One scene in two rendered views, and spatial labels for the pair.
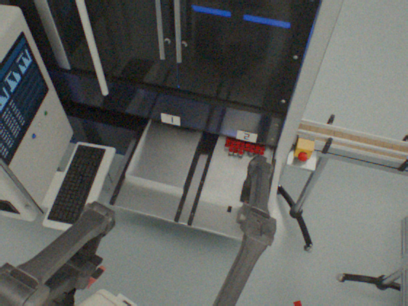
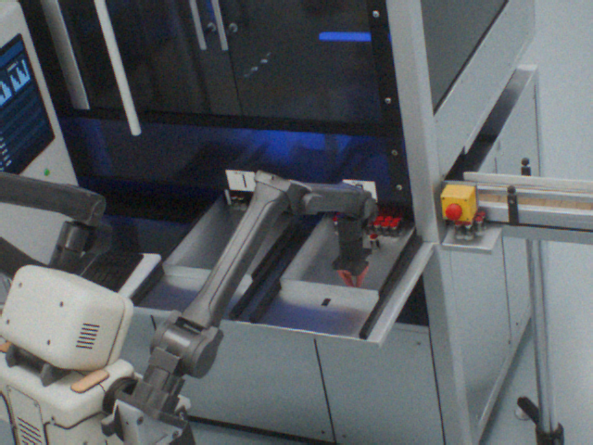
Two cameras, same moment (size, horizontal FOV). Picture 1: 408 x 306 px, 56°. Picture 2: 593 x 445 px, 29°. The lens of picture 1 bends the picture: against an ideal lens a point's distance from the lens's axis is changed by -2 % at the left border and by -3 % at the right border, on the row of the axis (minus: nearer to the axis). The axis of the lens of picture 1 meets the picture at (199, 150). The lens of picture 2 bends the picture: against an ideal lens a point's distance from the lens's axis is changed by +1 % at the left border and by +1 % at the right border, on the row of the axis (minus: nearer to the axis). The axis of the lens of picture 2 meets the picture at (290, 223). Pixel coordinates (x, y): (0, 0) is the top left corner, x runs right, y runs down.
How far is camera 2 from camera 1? 1.63 m
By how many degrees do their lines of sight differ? 27
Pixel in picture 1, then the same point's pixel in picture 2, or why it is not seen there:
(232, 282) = (234, 238)
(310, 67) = (400, 26)
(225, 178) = (328, 265)
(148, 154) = (208, 245)
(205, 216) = (283, 311)
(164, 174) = not seen: hidden behind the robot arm
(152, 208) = not seen: hidden behind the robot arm
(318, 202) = not seen: outside the picture
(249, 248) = (258, 196)
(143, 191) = (189, 288)
